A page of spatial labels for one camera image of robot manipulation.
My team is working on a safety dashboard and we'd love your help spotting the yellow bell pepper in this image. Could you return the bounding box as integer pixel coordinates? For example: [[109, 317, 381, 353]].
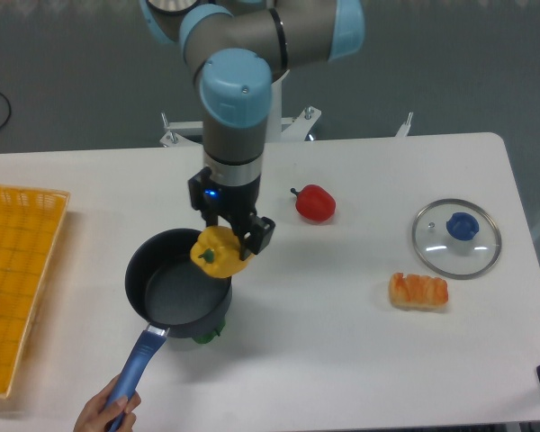
[[190, 226, 253, 279]]

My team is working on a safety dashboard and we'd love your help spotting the black pot blue handle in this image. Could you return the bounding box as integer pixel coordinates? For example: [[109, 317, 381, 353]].
[[107, 229, 232, 404]]

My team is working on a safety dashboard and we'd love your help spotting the orange bread loaf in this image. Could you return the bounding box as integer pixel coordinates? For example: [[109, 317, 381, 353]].
[[388, 273, 449, 310]]

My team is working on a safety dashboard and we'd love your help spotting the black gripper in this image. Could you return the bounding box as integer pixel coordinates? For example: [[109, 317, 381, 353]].
[[188, 167, 275, 260]]

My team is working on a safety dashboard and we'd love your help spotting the yellow plastic basket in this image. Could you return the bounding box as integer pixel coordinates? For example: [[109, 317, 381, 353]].
[[0, 184, 70, 399]]

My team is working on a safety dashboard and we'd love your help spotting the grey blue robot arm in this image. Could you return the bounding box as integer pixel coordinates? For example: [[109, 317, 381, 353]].
[[140, 1, 365, 261]]

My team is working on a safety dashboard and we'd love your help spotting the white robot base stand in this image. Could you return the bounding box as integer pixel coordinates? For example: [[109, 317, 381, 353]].
[[159, 74, 415, 148]]

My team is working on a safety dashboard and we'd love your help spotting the glass lid blue knob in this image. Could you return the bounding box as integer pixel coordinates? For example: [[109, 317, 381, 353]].
[[410, 198, 502, 280]]

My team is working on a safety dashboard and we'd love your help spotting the green bell pepper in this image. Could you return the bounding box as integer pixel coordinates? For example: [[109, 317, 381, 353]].
[[192, 319, 226, 345]]

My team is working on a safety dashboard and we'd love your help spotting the red bell pepper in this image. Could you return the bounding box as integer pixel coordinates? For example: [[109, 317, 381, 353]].
[[290, 184, 337, 223]]

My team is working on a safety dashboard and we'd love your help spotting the person's hand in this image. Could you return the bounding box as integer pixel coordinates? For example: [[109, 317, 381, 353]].
[[73, 375, 141, 432]]

